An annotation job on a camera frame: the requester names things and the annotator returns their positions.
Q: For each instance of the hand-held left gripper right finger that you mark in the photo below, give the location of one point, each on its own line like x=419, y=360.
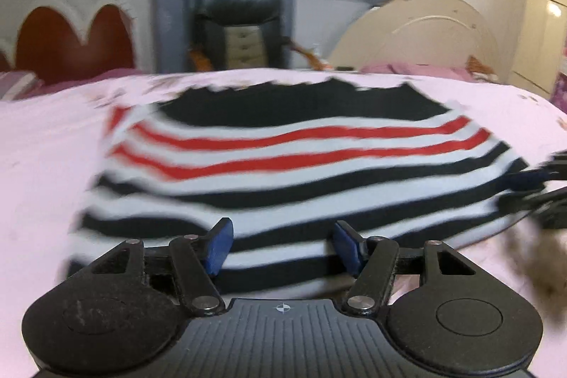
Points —
x=347, y=248

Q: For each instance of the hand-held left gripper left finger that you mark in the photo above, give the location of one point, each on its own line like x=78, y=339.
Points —
x=220, y=247

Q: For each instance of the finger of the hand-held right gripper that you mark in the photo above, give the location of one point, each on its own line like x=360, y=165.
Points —
x=527, y=179
x=520, y=201

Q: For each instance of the striped knit sweater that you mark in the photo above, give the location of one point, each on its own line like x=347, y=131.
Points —
x=288, y=183

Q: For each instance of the orange patterned cloth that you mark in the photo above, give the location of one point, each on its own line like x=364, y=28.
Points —
x=478, y=66

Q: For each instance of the cream wardrobe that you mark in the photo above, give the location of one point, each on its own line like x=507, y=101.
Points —
x=545, y=28

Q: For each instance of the cream round headboard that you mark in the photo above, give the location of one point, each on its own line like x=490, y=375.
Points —
x=421, y=32

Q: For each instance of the pink floral bed sheet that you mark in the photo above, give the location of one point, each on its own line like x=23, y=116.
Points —
x=44, y=161

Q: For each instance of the black office chair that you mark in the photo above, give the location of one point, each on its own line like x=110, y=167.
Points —
x=239, y=28

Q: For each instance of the red heart-shaped headboard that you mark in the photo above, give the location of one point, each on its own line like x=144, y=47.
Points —
x=66, y=46

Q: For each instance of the striped pillow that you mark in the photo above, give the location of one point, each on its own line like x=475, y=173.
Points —
x=17, y=83

